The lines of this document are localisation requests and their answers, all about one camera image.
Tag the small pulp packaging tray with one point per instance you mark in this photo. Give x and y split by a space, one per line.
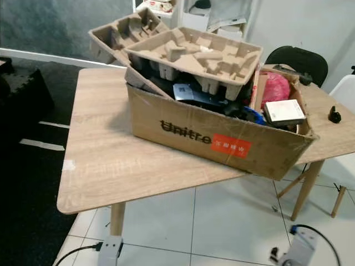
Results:
116 36

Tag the pink plastic bag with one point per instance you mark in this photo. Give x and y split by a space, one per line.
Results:
276 88

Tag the large pulp packaging tray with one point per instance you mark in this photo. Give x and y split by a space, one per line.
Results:
194 55

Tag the white chair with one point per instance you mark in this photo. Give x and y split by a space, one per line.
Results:
345 91

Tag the small white box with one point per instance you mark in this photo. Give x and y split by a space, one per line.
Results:
284 112

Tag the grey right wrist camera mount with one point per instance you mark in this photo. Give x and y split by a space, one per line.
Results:
300 249

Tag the Unitree cardboard box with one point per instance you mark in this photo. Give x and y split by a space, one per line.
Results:
188 133

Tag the dark printed booklet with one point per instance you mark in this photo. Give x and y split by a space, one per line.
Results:
191 93

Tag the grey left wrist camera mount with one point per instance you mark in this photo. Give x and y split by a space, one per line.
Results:
111 250

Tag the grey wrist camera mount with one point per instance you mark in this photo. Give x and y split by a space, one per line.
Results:
300 249
111 250

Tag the black chair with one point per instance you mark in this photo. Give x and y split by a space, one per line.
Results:
299 61

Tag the white tape strip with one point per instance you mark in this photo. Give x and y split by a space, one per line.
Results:
54 124
41 145

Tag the white shelf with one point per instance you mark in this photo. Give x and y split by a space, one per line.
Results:
191 14

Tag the small black plastic part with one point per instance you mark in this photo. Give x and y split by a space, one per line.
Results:
335 116

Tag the light wooden table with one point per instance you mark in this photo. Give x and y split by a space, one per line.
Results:
105 149

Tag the blue plastic item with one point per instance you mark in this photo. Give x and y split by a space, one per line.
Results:
255 114

